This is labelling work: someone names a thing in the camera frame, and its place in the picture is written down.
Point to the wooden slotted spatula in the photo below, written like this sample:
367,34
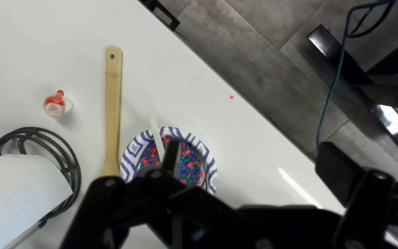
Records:
112,115

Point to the colourful beads on plate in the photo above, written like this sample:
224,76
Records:
192,166

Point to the black metal floor frame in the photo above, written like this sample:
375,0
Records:
393,87

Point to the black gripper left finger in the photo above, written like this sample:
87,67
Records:
116,212

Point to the white paper towel roll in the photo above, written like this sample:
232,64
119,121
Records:
14,198

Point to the black bracket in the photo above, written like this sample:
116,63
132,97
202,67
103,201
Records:
165,14

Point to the blue patterned paper plate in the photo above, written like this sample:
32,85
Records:
137,147

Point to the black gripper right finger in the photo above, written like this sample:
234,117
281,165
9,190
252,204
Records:
379,216

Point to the red white creamer cup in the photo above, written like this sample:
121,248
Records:
56,107

